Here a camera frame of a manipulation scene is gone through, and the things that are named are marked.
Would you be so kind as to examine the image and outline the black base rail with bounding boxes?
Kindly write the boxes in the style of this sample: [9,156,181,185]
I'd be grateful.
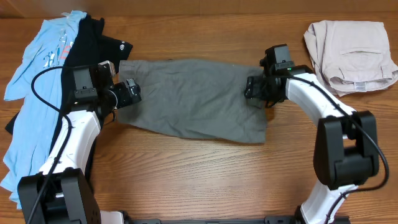
[118,215,352,224]

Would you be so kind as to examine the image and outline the grey shorts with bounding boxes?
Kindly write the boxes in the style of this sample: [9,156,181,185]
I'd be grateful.
[118,59,267,144]

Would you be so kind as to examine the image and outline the folded beige shorts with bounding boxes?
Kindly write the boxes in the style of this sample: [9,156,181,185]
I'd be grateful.
[303,21,397,96]

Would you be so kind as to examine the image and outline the light blue t-shirt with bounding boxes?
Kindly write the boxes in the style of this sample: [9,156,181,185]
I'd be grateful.
[1,11,87,208]

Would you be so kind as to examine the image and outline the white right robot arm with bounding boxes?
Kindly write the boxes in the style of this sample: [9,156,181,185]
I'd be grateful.
[244,44,381,224]

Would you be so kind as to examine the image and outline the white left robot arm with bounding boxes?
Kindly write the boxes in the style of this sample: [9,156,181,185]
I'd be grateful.
[17,60,141,224]

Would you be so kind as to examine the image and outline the black t-shirt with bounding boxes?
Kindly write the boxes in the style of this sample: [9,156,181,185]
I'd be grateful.
[5,15,133,180]

